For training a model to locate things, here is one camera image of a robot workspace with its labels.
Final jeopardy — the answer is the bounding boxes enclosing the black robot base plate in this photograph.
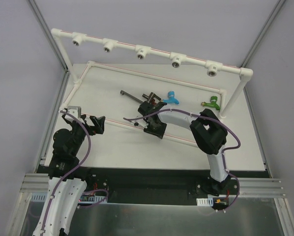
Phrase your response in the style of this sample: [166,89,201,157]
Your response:
[36,166,272,205]

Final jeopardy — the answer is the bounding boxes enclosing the white PVC pipe frame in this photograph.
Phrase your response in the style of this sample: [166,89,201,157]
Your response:
[51,29,257,151]

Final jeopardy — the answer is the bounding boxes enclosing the blue plastic faucet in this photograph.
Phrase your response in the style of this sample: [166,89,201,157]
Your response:
[162,91,179,105]

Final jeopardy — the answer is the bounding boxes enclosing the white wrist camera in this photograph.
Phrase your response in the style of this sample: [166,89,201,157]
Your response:
[62,106,85,124]
[133,118,148,128]

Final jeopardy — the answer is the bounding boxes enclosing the left white cable duct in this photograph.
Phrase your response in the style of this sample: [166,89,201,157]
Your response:
[30,193,108,205]

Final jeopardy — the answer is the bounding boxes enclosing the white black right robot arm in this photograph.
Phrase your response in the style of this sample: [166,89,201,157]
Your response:
[138,101,231,196]

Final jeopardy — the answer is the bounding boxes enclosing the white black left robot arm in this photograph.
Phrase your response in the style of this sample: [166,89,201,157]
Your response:
[32,106,109,236]

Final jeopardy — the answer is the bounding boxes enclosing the grey metal long-spout faucet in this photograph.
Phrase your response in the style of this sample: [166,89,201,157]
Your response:
[120,90,144,104]

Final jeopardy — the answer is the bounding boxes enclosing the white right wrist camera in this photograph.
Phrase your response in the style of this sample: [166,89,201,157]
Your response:
[133,118,148,128]

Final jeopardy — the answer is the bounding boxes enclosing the white cable duct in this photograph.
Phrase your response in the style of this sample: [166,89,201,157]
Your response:
[30,193,108,205]
[197,195,230,207]

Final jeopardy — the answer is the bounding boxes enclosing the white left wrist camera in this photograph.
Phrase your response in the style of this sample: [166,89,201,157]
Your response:
[62,106,85,124]

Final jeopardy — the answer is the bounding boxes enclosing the right white cable duct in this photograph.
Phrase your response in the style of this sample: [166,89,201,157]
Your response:
[197,195,230,207]

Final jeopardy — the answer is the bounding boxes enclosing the green plastic faucet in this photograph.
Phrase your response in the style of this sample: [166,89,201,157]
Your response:
[201,96,220,111]

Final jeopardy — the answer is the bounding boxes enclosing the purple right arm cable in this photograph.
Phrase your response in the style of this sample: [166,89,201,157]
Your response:
[123,108,241,214]

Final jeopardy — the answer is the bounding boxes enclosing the aluminium enclosure frame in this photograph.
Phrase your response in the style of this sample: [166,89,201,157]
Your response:
[4,0,294,236]

